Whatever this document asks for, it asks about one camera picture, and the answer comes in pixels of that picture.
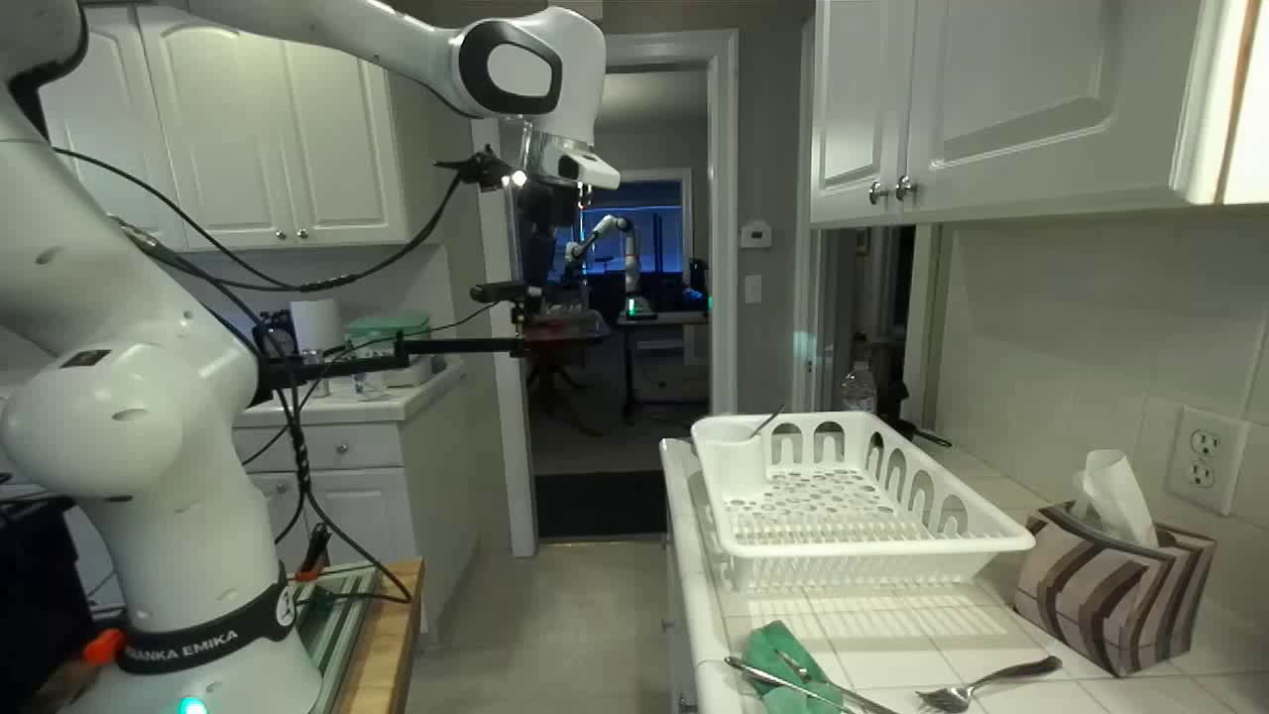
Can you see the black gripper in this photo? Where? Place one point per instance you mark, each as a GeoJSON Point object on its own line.
{"type": "Point", "coordinates": [553, 232]}

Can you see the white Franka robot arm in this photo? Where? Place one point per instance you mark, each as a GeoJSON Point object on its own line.
{"type": "Point", "coordinates": [134, 400]}

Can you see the white utensil cup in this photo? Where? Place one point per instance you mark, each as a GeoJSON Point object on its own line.
{"type": "Point", "coordinates": [738, 462]}

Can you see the silver metal spoon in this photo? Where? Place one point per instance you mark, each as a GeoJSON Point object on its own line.
{"type": "Point", "coordinates": [795, 684]}

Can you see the blue lit window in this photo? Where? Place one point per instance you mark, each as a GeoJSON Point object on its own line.
{"type": "Point", "coordinates": [660, 222]}

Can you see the dark desk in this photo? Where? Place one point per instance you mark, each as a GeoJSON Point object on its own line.
{"type": "Point", "coordinates": [660, 325]}

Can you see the green box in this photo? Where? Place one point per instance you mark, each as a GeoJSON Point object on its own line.
{"type": "Point", "coordinates": [388, 333]}

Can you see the white thermostat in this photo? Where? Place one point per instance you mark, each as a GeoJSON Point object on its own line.
{"type": "Point", "coordinates": [754, 236]}

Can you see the white paper towel roll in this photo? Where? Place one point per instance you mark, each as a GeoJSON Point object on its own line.
{"type": "Point", "coordinates": [317, 327]}

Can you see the silver table utensil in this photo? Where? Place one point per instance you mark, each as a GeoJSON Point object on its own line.
{"type": "Point", "coordinates": [769, 423]}

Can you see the white base cabinet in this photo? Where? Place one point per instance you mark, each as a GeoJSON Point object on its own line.
{"type": "Point", "coordinates": [397, 490]}

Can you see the silver cabinet knob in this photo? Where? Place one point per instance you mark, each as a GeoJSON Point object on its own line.
{"type": "Point", "coordinates": [905, 190]}
{"type": "Point", "coordinates": [874, 191]}

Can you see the white kitchen corner cabinets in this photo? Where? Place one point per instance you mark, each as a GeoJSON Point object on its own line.
{"type": "Point", "coordinates": [223, 133]}

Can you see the clear water bottle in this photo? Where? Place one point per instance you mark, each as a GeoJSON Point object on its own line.
{"type": "Point", "coordinates": [858, 385]}

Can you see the wooden table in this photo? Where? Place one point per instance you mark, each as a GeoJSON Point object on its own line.
{"type": "Point", "coordinates": [389, 647]}

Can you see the white plastic dish rack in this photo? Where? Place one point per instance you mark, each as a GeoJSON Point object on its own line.
{"type": "Point", "coordinates": [874, 563]}

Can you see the green dish cloth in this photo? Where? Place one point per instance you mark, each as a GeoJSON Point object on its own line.
{"type": "Point", "coordinates": [779, 647]}

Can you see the black case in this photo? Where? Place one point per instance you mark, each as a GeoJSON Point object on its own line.
{"type": "Point", "coordinates": [35, 596]}

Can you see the striped tissue box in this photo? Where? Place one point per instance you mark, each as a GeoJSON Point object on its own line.
{"type": "Point", "coordinates": [1111, 601]}

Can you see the white power outlet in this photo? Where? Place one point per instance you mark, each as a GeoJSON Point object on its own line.
{"type": "Point", "coordinates": [1207, 460]}

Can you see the black mounted camera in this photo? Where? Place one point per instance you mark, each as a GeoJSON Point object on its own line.
{"type": "Point", "coordinates": [511, 296]}

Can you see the black camera mount rod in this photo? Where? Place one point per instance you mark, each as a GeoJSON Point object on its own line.
{"type": "Point", "coordinates": [450, 346]}

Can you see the white door frame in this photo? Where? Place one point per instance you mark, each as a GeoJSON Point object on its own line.
{"type": "Point", "coordinates": [725, 265]}

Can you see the metal base frame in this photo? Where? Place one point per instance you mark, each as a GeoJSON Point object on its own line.
{"type": "Point", "coordinates": [331, 622]}

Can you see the white upper wall cabinet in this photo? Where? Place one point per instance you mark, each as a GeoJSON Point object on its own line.
{"type": "Point", "coordinates": [1032, 92]}

